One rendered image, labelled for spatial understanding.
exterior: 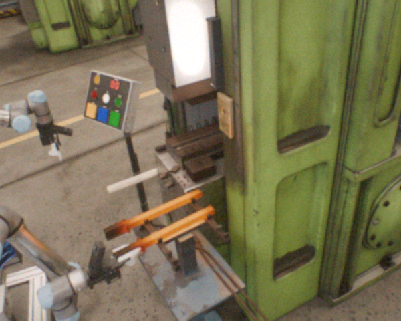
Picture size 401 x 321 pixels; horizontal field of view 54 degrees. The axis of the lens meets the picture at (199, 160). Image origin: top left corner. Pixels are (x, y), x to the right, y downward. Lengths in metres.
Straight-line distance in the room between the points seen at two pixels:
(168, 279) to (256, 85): 0.86
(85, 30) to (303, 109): 5.32
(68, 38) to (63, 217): 3.96
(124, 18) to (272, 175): 5.43
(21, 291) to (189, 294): 1.23
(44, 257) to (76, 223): 1.69
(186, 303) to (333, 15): 1.19
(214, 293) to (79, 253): 1.50
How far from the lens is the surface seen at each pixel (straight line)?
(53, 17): 6.67
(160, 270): 1.74
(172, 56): 1.58
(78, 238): 3.05
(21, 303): 2.54
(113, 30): 6.79
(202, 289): 1.65
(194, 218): 1.53
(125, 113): 2.18
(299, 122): 1.65
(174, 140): 1.99
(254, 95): 1.39
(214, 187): 1.85
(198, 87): 1.74
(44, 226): 3.26
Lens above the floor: 2.05
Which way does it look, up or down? 35 degrees down
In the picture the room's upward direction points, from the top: 6 degrees counter-clockwise
